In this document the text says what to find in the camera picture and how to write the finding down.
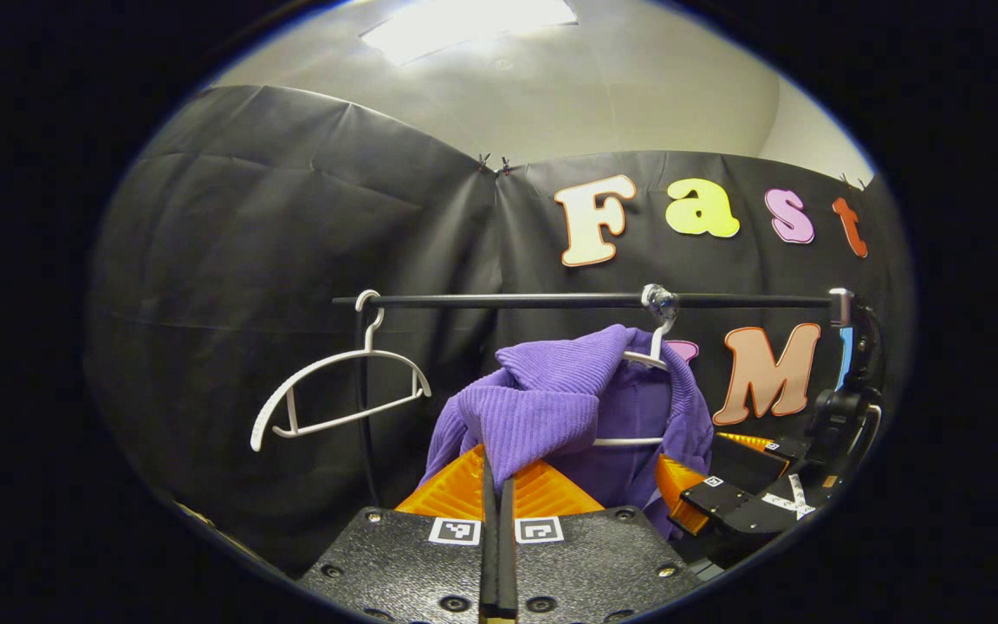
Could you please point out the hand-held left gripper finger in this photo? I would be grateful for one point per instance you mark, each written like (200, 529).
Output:
(508, 555)
(490, 555)

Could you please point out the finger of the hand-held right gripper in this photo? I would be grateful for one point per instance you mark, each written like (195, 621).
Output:
(759, 468)
(724, 507)

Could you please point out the purple ribbed shirt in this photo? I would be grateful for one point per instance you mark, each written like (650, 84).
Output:
(551, 390)

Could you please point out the white hanger with taped hook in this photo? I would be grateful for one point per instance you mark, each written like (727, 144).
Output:
(629, 441)

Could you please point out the white plastic hanger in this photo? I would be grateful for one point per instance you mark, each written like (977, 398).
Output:
(370, 338)

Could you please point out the black metal clothes rack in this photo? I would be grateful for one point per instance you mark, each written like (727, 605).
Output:
(551, 301)

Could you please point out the black backdrop cloth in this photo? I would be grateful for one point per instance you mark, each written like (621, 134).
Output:
(291, 217)

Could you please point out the ceiling light panel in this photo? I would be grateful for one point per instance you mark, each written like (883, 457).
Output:
(464, 26)

